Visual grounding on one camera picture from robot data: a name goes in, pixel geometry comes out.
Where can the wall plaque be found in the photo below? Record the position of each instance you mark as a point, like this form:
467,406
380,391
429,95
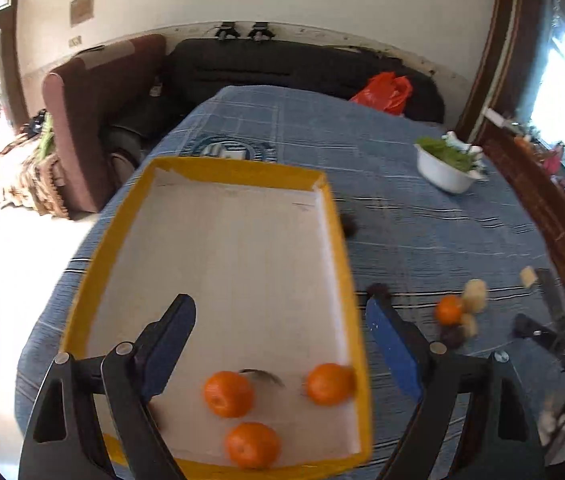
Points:
82,7

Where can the white flat box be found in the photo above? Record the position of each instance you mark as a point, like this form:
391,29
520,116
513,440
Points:
495,117

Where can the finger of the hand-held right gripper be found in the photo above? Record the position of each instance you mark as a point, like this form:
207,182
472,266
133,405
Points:
552,295
532,330

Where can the yellow cardboard box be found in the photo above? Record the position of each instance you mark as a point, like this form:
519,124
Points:
237,260

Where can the wall socket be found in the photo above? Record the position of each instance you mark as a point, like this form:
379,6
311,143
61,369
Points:
76,41

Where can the brown wooden cabinet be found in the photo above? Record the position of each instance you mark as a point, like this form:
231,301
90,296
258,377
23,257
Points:
537,200

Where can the orange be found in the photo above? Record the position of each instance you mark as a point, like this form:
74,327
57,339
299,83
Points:
252,445
229,394
448,310
330,384

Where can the peeled banana piece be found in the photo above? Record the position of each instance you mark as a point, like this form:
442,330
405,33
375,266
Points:
476,294
528,276
468,324

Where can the blue plaid tablecloth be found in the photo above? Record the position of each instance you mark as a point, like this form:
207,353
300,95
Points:
412,240

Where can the white bowl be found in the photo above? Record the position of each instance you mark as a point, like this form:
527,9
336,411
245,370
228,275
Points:
442,175

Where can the red plastic bag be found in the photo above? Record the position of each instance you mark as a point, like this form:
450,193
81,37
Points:
382,92

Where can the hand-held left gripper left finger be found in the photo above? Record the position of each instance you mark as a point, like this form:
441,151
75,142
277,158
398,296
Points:
172,345

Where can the white glove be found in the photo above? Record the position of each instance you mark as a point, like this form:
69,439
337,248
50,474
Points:
453,140
473,152

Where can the black sofa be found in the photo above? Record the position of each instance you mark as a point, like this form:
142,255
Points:
262,65

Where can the black device on sofa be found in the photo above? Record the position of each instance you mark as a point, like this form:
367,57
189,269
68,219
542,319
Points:
227,31
261,31

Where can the dark round fruit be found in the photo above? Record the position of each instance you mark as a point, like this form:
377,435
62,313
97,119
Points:
450,337

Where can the patterned brown cloth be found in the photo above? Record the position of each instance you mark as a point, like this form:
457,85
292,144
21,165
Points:
22,175

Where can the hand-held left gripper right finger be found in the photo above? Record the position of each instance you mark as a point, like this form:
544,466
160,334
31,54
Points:
392,350

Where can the green leafy vegetables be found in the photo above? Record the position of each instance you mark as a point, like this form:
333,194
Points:
445,152

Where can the brown armchair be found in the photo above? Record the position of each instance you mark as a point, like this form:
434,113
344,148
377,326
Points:
72,125

